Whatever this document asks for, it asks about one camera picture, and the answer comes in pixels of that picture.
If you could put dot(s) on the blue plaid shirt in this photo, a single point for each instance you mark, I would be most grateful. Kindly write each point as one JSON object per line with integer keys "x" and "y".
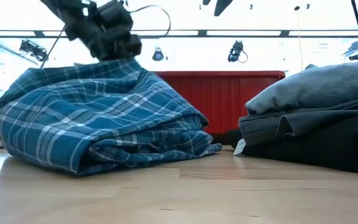
{"x": 89, "y": 118}

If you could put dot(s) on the light grey garment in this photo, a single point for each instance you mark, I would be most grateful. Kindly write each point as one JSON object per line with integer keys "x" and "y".
{"x": 315, "y": 87}

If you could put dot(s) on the black cloth garment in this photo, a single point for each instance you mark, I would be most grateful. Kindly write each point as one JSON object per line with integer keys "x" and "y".
{"x": 322, "y": 155}

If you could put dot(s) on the red plastic laundry bin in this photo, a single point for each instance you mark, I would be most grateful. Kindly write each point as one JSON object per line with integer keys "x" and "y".
{"x": 222, "y": 99}

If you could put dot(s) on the black ceiling spotlight cluster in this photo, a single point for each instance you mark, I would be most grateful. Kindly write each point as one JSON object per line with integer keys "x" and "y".
{"x": 33, "y": 49}

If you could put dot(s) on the dark ceiling fixture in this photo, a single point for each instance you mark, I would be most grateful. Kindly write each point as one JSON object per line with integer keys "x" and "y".
{"x": 356, "y": 56}

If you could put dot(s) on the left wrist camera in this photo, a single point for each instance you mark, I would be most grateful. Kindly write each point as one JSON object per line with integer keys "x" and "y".
{"x": 115, "y": 12}

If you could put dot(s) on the round black overhead camera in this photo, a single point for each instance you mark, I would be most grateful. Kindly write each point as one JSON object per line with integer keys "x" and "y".
{"x": 158, "y": 55}

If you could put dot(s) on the black hanging camera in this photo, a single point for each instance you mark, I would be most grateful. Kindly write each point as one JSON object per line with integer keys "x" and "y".
{"x": 235, "y": 51}

